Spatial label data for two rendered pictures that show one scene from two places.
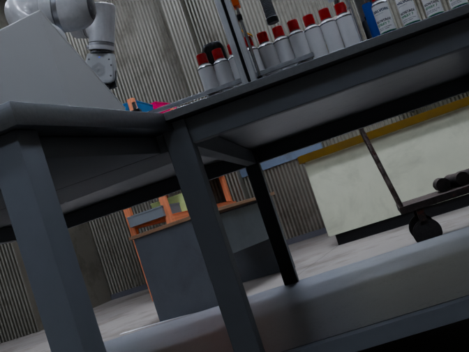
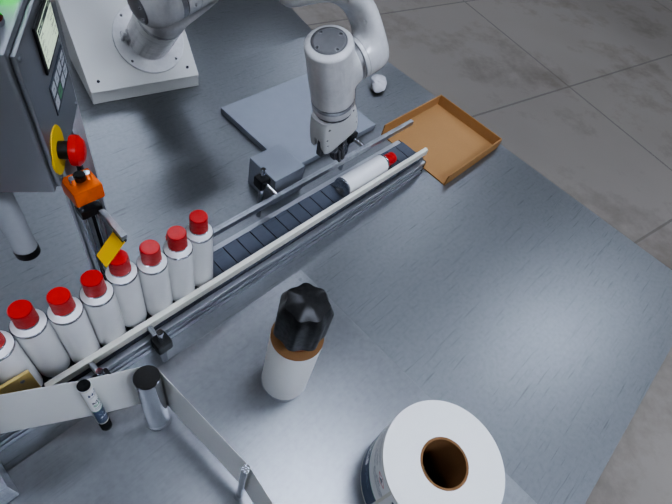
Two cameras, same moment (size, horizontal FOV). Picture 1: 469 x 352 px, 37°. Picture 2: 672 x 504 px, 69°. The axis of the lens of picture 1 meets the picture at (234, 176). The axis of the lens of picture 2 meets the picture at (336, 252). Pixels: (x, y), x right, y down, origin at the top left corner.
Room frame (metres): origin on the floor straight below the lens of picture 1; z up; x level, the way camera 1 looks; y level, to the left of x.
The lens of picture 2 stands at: (2.67, -0.41, 1.78)
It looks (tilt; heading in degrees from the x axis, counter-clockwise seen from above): 52 degrees down; 112
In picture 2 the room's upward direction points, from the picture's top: 19 degrees clockwise
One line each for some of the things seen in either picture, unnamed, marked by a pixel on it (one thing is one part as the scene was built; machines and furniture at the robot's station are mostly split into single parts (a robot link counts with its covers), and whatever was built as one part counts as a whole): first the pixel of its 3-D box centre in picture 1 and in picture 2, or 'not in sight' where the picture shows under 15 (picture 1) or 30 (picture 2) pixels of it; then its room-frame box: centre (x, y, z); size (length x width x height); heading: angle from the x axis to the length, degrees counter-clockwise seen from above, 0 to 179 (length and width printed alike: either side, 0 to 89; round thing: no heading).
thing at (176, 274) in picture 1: (219, 253); not in sight; (5.80, 0.32, 0.34); 1.28 x 0.66 x 0.68; 150
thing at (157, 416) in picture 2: not in sight; (152, 399); (2.40, -0.27, 0.97); 0.05 x 0.05 x 0.19
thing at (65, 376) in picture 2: not in sight; (285, 238); (2.30, 0.17, 0.90); 1.07 x 0.01 x 0.02; 82
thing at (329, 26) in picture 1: (333, 40); not in sight; (2.18, -0.43, 0.98); 0.05 x 0.05 x 0.20
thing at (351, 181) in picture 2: not in sight; (368, 171); (2.31, 0.50, 0.91); 0.20 x 0.05 x 0.05; 82
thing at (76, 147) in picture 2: not in sight; (71, 150); (2.21, -0.19, 1.32); 0.04 x 0.03 x 0.04; 137
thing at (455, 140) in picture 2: not in sight; (442, 136); (2.36, 0.88, 0.85); 0.30 x 0.26 x 0.04; 82
